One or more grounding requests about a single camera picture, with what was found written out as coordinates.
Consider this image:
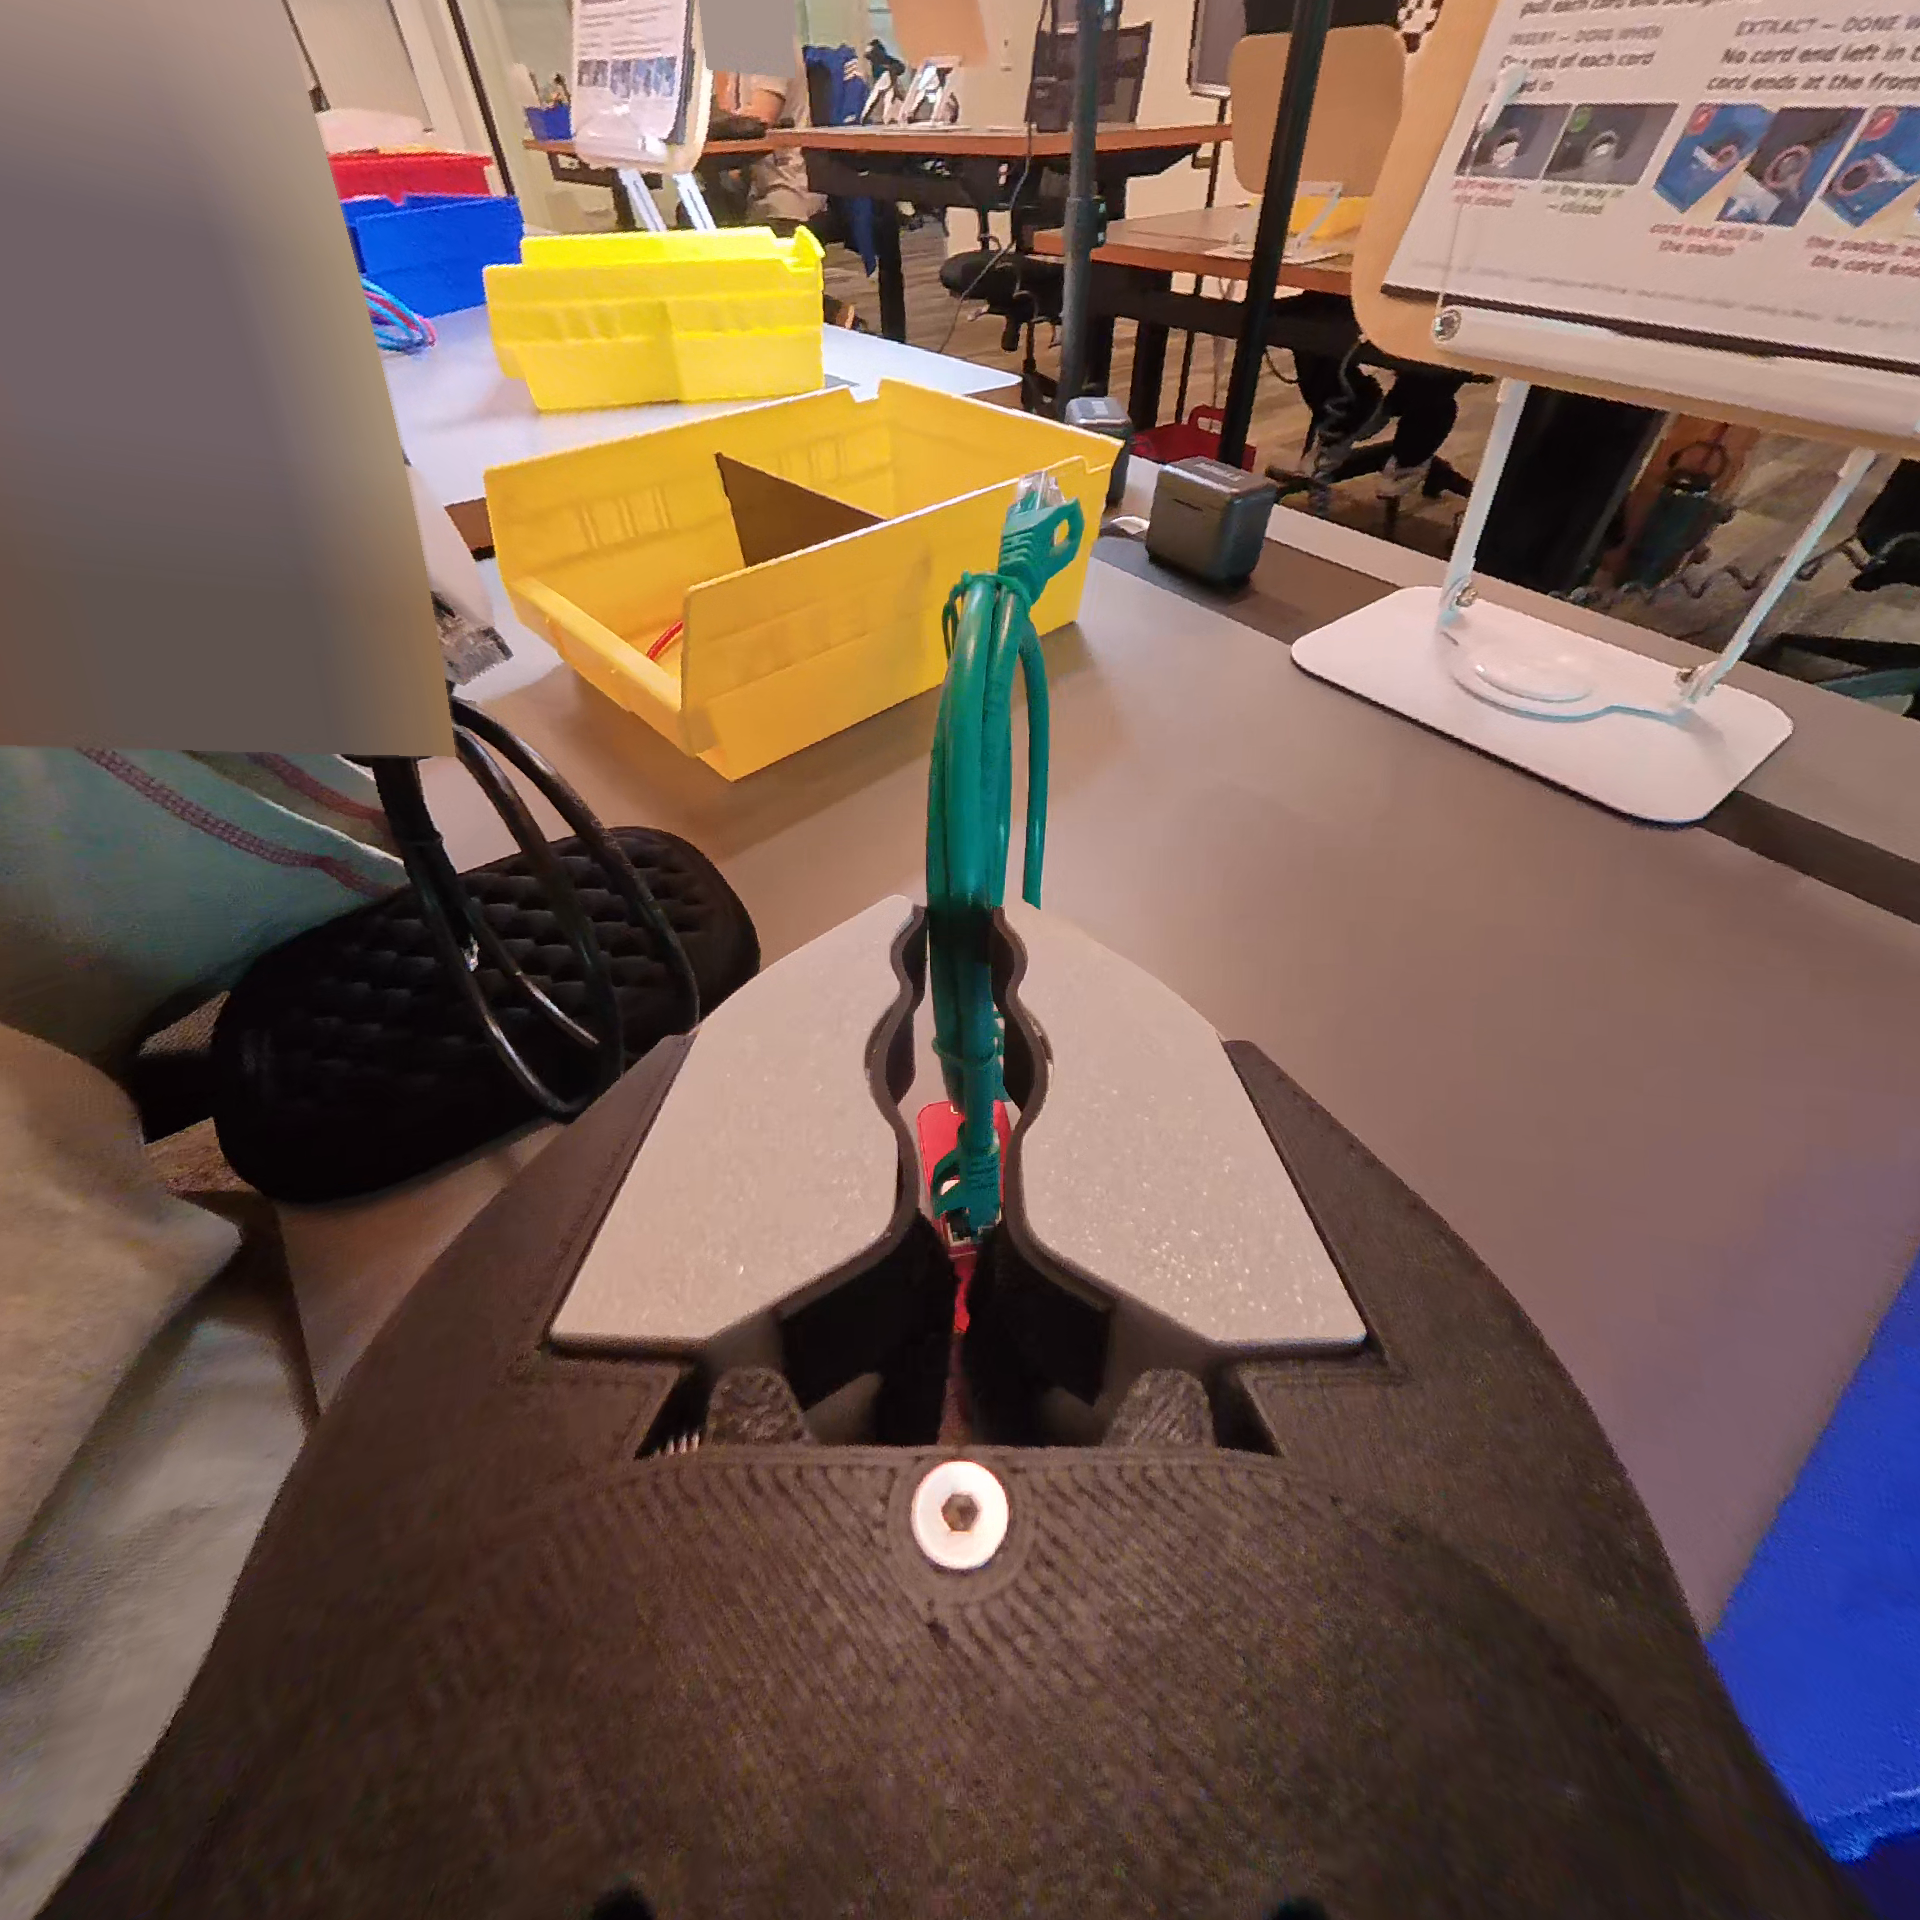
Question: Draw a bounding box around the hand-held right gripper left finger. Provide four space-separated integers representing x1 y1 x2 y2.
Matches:
546 896 923 1377

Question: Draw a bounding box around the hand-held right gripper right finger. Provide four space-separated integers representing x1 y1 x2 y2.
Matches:
1002 907 1375 1369

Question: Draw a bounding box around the red ethernet splitter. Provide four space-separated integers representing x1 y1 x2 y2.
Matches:
915 1099 1029 1339

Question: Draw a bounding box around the black ethernet cable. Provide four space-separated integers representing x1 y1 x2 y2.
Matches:
368 589 712 1127

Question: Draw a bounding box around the green ethernet cable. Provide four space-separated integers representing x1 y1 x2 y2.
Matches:
922 469 1089 1241

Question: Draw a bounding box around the yellow plastic bin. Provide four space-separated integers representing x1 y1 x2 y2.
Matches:
480 377 1129 785
480 224 829 417

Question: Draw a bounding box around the grey desk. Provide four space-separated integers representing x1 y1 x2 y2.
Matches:
277 323 1920 1637

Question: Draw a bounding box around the black wrist rest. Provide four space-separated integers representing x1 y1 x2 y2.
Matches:
209 825 764 1204

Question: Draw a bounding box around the white board stand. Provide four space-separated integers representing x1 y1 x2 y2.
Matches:
604 162 721 239
1288 376 1884 827

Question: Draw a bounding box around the person's beige sweater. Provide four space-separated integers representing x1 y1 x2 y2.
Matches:
0 1019 325 1847

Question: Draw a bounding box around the dark bin divider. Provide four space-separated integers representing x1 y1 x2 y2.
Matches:
712 452 890 571

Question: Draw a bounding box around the grey power box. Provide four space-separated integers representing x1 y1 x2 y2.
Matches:
1143 458 1283 593

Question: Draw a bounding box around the black office chair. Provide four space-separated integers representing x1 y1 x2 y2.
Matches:
936 245 1087 380

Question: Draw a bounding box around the wooden office table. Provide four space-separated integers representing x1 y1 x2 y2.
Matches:
1031 209 1364 442
521 120 1234 351

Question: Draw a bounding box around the red plastic bin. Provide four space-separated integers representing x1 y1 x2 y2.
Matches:
325 146 497 209

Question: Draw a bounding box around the wooden board back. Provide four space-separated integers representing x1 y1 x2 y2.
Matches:
1228 23 1416 209

